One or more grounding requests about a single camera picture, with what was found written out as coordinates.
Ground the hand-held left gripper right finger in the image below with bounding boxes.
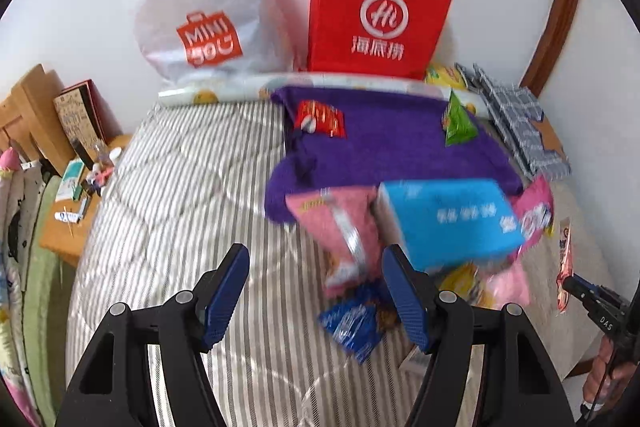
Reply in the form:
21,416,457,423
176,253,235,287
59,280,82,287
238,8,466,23
381,244,581,427

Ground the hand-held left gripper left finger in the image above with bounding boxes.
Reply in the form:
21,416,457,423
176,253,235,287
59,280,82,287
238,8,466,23
55,244,251,427

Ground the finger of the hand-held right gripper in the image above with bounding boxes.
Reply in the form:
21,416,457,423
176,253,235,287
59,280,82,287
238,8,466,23
562,274,626,334

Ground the red white snack packet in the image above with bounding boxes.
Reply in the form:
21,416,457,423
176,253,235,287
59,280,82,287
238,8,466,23
556,217,576,314

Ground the yellow snack packet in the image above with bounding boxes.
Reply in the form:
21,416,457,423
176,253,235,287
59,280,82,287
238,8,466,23
435,259,496,308

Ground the person's right hand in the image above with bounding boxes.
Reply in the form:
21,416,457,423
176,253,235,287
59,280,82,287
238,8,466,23
581,336,637,414

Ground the blue snack packet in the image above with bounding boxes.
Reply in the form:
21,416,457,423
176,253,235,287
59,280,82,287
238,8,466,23
318,282,401,364

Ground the blue box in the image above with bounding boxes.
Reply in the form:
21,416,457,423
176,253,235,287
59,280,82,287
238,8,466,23
376,179,526,273

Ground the pink snack packet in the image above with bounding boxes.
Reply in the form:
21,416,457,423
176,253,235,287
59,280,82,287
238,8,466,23
470,176,555,310
285,186,386,298

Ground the brown cardboard box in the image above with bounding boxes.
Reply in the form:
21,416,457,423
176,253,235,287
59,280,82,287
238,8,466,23
537,107,568,158

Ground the purple towel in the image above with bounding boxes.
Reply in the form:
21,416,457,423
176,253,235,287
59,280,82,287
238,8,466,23
264,86,523,225

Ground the cluster of small cosmetics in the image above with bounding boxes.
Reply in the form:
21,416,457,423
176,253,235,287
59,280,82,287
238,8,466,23
82,147,123,200

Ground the grey checked cloth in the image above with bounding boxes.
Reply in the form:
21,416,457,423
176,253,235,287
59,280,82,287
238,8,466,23
455,63,572,180

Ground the wooden nightstand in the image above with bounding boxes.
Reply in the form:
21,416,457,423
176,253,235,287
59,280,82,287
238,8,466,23
39,134,133,268

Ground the green blanket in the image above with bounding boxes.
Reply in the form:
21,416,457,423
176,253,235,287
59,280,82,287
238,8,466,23
20,177,76,427

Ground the green snack packet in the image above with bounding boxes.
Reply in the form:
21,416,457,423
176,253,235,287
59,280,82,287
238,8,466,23
441,89,478,146

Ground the teal white box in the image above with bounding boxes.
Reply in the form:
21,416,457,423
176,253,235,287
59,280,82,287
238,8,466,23
55,158,86,202

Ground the patterned paper roll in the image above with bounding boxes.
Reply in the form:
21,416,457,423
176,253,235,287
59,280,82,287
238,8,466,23
159,74,481,108

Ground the cartoon print bedding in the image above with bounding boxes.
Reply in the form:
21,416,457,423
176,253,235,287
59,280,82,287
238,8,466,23
0,147,41,427

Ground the yellow chip bag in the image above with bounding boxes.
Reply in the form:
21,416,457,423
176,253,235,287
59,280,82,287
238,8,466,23
424,62,468,88

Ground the red framed board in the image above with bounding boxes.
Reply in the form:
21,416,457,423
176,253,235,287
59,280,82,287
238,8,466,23
52,79,123,170

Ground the wooden headboard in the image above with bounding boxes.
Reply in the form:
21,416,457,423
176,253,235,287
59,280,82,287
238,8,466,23
0,63,76,162

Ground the brown wooden trim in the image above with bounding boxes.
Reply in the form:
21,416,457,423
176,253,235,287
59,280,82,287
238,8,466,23
520,0,587,98

